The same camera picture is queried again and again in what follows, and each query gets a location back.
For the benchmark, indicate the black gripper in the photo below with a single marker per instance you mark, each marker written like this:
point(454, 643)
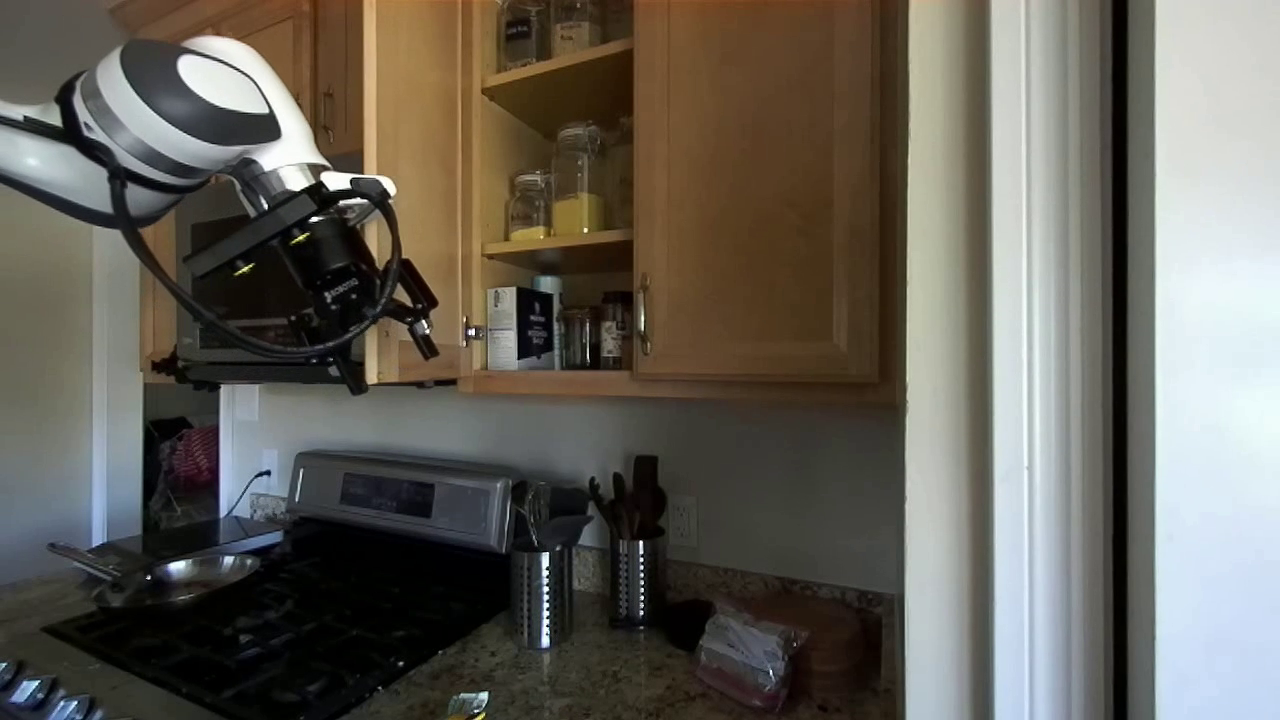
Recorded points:
point(341, 282)

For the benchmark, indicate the narrow wooden cabinet door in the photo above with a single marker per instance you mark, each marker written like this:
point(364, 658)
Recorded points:
point(415, 161)

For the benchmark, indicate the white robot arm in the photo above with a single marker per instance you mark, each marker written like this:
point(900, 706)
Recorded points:
point(162, 106)

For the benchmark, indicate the small wooden cabinet door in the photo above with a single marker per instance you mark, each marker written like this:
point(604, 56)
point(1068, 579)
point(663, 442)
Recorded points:
point(341, 80)
point(291, 35)

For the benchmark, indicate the wide wooden cabinet door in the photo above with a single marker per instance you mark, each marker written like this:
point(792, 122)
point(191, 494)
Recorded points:
point(760, 187)

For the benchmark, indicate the stainless steel microwave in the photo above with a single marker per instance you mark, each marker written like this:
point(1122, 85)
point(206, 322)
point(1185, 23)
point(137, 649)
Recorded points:
point(240, 370)

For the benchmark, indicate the pink cloth item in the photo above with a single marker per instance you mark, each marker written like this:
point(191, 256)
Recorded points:
point(192, 459)

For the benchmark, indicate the white and black box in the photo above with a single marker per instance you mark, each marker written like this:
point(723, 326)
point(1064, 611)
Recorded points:
point(523, 326)

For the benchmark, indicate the small dark spice jar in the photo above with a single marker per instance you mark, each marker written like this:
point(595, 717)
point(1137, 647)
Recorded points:
point(615, 335)
point(578, 340)

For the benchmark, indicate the small jar yellow contents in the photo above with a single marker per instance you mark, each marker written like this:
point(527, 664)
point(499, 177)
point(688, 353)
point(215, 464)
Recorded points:
point(530, 210)

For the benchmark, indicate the steel frying pan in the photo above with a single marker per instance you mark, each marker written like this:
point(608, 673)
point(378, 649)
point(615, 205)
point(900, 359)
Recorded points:
point(203, 572)

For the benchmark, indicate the grey metal kitchen utensils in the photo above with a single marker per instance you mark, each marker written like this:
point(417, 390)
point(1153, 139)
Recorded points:
point(544, 512)

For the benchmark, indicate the stainless steel black stove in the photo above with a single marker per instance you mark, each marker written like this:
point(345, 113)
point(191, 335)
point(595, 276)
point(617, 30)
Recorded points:
point(307, 624)

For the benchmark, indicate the tall jar yellow contents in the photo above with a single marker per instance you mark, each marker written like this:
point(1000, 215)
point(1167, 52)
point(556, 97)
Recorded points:
point(578, 187)

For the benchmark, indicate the perforated steel utensil holder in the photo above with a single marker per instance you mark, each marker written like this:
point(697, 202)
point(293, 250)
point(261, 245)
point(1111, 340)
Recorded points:
point(638, 580)
point(543, 601)

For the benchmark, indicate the dark kitchen utensils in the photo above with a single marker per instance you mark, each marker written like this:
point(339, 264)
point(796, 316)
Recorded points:
point(642, 501)

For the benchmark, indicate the clear glass jar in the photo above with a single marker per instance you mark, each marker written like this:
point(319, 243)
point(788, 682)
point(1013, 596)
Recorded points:
point(572, 27)
point(523, 30)

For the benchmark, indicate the small black dish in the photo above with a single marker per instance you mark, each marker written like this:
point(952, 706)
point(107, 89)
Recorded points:
point(687, 624)

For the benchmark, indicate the clear plastic bread bag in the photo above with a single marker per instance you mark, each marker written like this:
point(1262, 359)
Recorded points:
point(747, 655)

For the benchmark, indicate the white door frame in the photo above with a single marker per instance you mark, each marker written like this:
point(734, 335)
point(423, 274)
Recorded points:
point(1054, 360)

